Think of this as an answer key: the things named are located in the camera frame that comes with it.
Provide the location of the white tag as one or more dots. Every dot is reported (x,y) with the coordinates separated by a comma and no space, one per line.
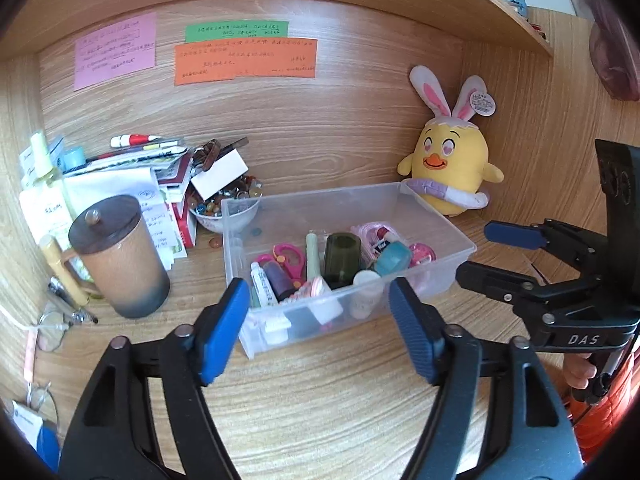
(25,422)

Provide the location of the white pink correction tape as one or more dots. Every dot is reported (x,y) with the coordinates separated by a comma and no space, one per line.
(320,300)

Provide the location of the blue object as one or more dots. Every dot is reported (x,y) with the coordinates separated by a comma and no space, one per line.
(47,447)

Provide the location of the black pens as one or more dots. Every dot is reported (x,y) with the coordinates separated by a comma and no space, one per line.
(72,302)

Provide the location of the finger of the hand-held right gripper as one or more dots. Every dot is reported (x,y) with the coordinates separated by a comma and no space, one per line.
(510,234)
(495,280)

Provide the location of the teal round container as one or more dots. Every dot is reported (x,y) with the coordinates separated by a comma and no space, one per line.
(394,258)

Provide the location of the pink round case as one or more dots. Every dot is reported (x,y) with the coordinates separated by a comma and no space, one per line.
(422,252)

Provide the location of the red white marker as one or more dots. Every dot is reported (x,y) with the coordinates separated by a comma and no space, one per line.
(132,139)

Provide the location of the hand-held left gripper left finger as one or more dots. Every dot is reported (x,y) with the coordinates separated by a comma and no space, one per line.
(225,330)

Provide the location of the pink scissors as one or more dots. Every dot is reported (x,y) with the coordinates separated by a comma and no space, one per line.
(290,260)

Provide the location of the pink paper note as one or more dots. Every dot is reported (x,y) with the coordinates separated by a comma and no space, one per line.
(115,50)

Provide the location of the person's right hand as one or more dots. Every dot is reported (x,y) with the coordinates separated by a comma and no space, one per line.
(577,370)

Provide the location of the yellow chick plush toy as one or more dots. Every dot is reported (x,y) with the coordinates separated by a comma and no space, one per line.
(452,160)

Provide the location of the small teal white box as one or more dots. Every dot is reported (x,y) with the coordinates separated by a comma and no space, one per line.
(56,150)

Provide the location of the dark green cup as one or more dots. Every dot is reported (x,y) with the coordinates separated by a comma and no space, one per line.
(342,257)

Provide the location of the green paper note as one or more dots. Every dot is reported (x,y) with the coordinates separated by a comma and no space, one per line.
(235,31)

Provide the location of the white card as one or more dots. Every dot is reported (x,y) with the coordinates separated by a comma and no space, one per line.
(220,175)

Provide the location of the eyeglasses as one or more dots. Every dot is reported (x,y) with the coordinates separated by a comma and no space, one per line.
(50,337)

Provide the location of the brown bead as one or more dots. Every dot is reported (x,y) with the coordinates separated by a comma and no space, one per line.
(215,243)

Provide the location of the stack of booklets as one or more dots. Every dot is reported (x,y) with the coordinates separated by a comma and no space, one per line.
(145,190)

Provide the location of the white tube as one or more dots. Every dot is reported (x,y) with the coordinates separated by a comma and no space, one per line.
(262,285)

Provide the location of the brown lidded mug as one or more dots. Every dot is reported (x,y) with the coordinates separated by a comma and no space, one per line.
(120,265)

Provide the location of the clear plastic box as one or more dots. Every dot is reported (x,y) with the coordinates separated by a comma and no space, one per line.
(280,215)

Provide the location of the white plastic bottle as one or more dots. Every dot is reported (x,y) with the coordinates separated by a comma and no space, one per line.
(365,295)

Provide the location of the orange paper note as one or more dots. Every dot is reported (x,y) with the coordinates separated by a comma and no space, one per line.
(245,60)

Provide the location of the white bowl of beads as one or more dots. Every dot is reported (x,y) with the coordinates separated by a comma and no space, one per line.
(220,220)

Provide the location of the light green stick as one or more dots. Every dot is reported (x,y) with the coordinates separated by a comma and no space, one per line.
(312,255)

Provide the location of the dark red bag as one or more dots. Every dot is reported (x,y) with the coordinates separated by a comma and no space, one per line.
(610,45)

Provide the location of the blue grey shelf item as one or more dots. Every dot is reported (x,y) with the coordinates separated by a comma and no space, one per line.
(515,1)

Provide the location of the yellow-green spray bottle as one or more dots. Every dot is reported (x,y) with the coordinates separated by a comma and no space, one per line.
(42,195)

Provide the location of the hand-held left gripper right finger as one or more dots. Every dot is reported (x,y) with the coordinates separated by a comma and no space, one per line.
(412,330)

